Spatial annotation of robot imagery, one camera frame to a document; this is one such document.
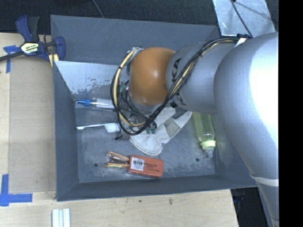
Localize white cloth glove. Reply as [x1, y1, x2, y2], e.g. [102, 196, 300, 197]
[129, 106, 193, 157]

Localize clear tube with blue cap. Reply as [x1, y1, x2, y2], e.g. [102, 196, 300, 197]
[75, 97, 116, 111]

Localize grey metal bin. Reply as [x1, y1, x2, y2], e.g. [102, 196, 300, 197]
[49, 15, 258, 202]

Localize brown wooden clips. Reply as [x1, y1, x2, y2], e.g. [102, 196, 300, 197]
[105, 151, 131, 170]

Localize orange box with barcode label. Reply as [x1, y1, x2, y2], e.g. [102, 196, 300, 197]
[127, 155, 164, 179]

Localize white plastic scoop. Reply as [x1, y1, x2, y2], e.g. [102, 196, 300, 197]
[75, 122, 121, 133]

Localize pale wood board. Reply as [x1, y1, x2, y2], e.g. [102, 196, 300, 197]
[9, 33, 57, 194]

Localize clear yellow plastic bottle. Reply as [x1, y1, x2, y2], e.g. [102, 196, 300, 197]
[192, 112, 217, 151]

